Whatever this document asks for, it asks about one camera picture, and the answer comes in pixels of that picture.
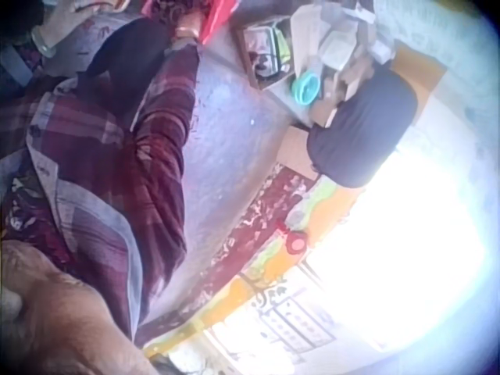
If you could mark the person's right hand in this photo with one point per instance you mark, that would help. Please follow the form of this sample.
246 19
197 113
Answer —
191 20

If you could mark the person's left hand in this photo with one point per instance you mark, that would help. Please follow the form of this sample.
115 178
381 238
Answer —
66 11

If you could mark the gold bangle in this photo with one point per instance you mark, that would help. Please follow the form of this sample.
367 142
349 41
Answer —
186 33

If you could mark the red plastic bag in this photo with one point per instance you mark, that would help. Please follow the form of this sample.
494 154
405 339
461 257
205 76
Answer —
218 19

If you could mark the pale green bangle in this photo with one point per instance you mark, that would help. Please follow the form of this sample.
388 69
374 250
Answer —
43 45

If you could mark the person's legs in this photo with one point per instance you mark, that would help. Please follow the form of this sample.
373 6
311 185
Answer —
129 58

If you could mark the open wooden box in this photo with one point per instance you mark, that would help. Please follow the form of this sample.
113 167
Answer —
261 58

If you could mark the green and black pouch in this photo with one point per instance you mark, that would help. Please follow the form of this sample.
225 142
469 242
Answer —
280 48

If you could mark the heap of plastic containers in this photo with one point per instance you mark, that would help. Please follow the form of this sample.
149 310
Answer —
336 35

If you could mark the flat cardboard piece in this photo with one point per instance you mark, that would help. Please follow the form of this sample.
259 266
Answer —
297 152

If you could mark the black bag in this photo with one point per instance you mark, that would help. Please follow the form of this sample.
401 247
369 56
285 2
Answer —
363 129

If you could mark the maroon patterned rug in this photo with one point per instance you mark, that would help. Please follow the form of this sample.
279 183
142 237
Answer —
250 230

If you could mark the brown cardboard carton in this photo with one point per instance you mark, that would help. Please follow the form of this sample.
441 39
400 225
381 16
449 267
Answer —
420 66

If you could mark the colourful printed mat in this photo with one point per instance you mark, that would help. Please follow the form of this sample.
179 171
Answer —
281 258

